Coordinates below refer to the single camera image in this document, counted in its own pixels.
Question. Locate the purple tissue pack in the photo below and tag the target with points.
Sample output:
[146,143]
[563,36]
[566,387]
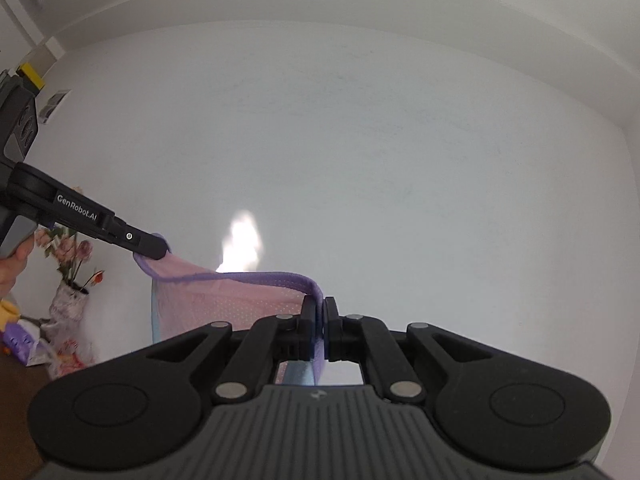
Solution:
[21,341]

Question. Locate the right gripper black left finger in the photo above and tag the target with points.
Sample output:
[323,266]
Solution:
[230,366]

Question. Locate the patterned plastic bag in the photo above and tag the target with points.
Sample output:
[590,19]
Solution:
[62,347]

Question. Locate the grey refrigerator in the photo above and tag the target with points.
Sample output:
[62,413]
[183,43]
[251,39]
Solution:
[19,121]

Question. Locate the yellow box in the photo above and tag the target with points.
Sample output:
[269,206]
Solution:
[9,313]

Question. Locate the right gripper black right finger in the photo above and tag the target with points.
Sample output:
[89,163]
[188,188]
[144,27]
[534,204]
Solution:
[409,367]

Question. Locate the pink blue purple mesh garment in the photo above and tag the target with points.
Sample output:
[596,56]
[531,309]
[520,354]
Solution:
[185,296]

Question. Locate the person's left hand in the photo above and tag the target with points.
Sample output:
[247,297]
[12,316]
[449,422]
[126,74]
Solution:
[12,267]

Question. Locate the pink artificial flowers in vase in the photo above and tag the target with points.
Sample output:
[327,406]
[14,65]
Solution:
[71,254]

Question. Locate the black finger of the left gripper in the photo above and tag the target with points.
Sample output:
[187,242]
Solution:
[43,199]

